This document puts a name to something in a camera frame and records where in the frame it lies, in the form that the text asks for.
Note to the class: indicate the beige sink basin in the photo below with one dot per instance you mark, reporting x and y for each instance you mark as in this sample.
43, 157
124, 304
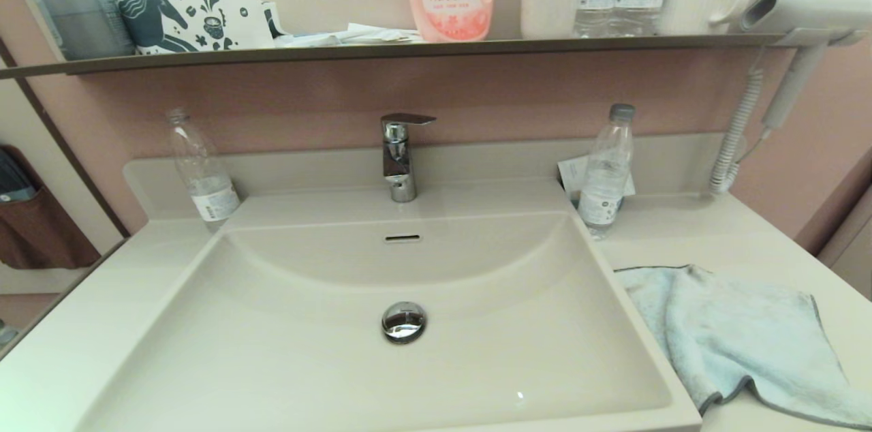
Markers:
306, 357

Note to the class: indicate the clear bottle with grey cap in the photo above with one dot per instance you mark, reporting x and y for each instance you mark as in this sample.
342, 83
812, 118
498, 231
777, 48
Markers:
603, 187

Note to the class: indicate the grey translucent tall bottle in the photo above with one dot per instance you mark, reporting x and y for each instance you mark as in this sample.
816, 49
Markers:
75, 3

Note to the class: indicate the white pouch with horse print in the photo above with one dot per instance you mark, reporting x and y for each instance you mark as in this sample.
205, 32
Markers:
191, 9

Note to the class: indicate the white papers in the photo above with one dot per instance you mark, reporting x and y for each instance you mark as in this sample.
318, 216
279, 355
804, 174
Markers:
354, 34

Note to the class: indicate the dark grey flat item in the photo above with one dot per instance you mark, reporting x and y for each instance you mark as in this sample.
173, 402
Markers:
13, 180

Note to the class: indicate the light blue microfibre cloth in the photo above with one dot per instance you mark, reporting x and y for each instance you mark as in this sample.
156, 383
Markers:
736, 336

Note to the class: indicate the clear bottle without cap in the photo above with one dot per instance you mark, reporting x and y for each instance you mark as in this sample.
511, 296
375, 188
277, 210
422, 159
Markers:
204, 180

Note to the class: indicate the grey wall shelf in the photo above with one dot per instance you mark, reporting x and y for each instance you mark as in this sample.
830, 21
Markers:
409, 48

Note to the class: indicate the chrome drain stopper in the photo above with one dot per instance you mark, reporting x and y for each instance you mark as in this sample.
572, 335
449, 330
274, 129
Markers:
403, 321

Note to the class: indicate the white hair dryer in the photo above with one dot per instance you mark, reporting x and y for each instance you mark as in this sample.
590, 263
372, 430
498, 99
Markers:
811, 9

